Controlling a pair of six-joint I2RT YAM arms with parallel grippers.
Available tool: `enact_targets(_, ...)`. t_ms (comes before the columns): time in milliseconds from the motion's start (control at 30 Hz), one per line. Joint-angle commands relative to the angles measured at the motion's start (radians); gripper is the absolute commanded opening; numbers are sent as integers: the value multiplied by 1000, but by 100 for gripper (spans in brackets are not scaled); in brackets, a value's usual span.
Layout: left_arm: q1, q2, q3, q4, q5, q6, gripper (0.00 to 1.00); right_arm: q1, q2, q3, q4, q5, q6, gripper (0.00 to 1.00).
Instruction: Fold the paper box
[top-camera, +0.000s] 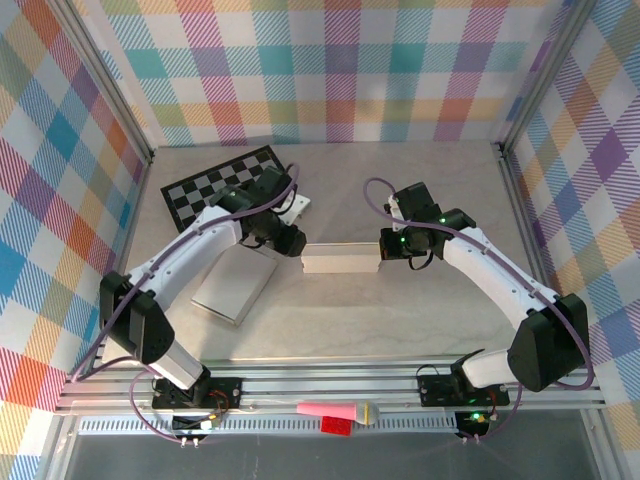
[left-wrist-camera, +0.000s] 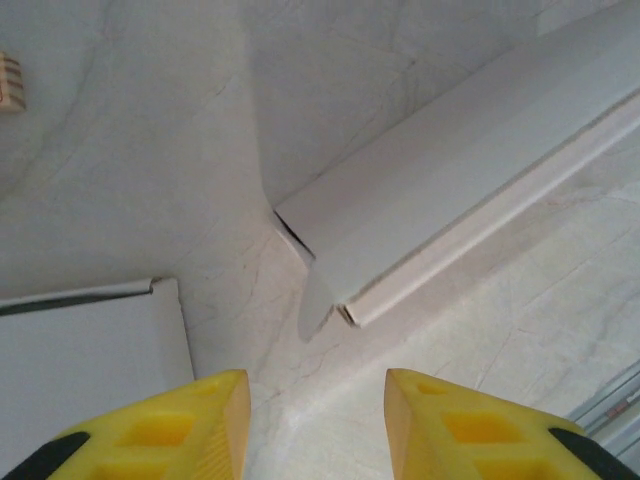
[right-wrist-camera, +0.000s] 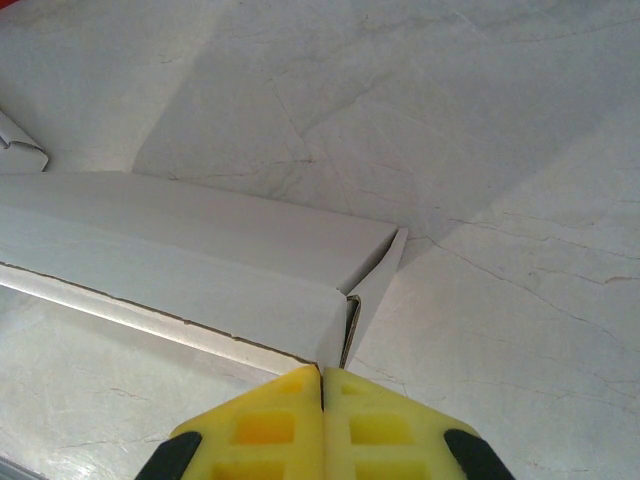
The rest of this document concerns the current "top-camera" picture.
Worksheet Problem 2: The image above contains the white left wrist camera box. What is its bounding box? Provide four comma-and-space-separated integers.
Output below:
280, 192, 313, 224

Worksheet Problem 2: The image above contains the aluminium corner post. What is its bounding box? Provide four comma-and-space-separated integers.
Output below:
497, 0, 599, 156
49, 0, 155, 166

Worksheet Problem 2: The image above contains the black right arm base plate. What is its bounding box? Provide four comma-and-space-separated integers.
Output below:
417, 374, 511, 408

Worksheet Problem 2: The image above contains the aluminium side rail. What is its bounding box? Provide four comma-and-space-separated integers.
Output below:
498, 148, 574, 364
62, 157, 154, 386

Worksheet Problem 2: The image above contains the aluminium frame rail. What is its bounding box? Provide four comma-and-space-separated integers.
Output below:
53, 357, 607, 417

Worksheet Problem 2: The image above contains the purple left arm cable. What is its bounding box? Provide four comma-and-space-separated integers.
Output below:
69, 162, 302, 445

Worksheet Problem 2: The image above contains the white cardboard mailer box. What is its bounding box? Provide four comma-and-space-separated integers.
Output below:
301, 242, 382, 275
189, 248, 280, 327

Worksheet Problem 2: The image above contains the white slotted cable duct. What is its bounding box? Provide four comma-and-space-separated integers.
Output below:
77, 417, 464, 437

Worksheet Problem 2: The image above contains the black connector box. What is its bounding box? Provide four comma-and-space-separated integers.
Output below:
453, 409, 490, 445
171, 413, 214, 448

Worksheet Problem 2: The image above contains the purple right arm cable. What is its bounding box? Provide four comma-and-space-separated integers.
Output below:
363, 176, 596, 445

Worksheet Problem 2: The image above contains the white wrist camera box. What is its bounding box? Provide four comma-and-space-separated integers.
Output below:
280, 192, 313, 224
383, 195, 402, 232

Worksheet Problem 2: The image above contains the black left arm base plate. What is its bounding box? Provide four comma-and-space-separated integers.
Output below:
151, 376, 244, 412

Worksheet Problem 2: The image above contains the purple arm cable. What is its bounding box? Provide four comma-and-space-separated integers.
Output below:
69, 162, 302, 445
363, 176, 596, 445

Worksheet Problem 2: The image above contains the pink toy microphone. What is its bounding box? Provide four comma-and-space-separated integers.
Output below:
296, 399, 381, 427

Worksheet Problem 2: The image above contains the black white chessboard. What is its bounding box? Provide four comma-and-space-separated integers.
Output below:
160, 144, 296, 234

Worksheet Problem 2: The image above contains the flat red toy brick plate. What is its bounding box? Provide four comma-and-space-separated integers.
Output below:
320, 415, 354, 439

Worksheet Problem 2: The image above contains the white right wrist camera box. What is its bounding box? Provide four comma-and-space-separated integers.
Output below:
383, 195, 402, 232

